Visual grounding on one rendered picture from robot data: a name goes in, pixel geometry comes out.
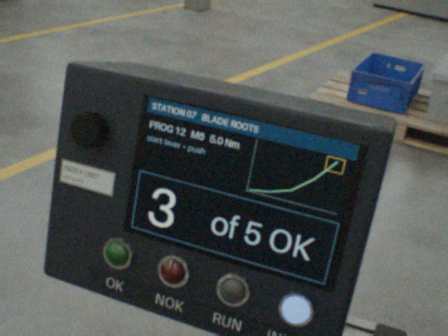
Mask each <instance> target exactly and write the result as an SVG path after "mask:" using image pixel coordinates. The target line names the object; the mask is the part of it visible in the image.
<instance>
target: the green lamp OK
mask: <svg viewBox="0 0 448 336"><path fill-rule="evenodd" d="M103 255H104V257H105V260H106V261H107V263H108V264H109V265H110V266H112V267H113V268H117V269H124V268H126V267H129V266H130V264H131V263H132V261H133V258H134V251H133V249H132V246H131V245H130V243H129V242H127V240H125V239H123V238H122V237H113V238H112V239H109V241H107V243H105V246H104V248H103Z"/></svg>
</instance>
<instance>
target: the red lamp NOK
mask: <svg viewBox="0 0 448 336"><path fill-rule="evenodd" d="M158 274H159V276H160V278H161V280H162V281H163V282H164V283H165V284H166V285H169V286H170V287H173V288H178V287H181V286H183V285H185V283H187V282H188V280H189V279H190V267H189V265H188V263H187V261H185V259H183V258H182V257H181V256H178V255H176V254H169V255H167V256H165V257H164V258H162V260H161V261H160V264H159V266H158Z"/></svg>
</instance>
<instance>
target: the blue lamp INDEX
mask: <svg viewBox="0 0 448 336"><path fill-rule="evenodd" d="M314 311H315V309H314V304H313V302H312V300H311V299H310V298H309V297H308V296H307V295H305V294H303V293H301V292H289V293H287V294H285V296H282V299H281V300H280V304H279V312H280V316H281V317H282V319H283V320H284V321H285V322H287V323H288V324H291V325H292V326H304V325H305V324H307V323H308V322H310V321H311V319H312V318H313V315H314Z"/></svg>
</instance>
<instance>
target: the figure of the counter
mask: <svg viewBox="0 0 448 336"><path fill-rule="evenodd" d="M197 185H198V184H195V183H192V182H187V181H184V180H182V179H177V178H174V177H168V176H166V175H163V174H158V173H156V172H150V171H147V170H143V169H140V168H138V177H137V181H136V191H135V195H134V205H133V209H132V214H131V223H130V228H132V229H134V230H138V231H141V232H143V233H148V234H150V235H155V236H157V237H159V238H164V239H166V240H171V241H173V242H178V243H180V244H182V245H187V240H188V237H189V229H190V224H191V221H192V212H193V209H194V201H195V197H196V189H197Z"/></svg>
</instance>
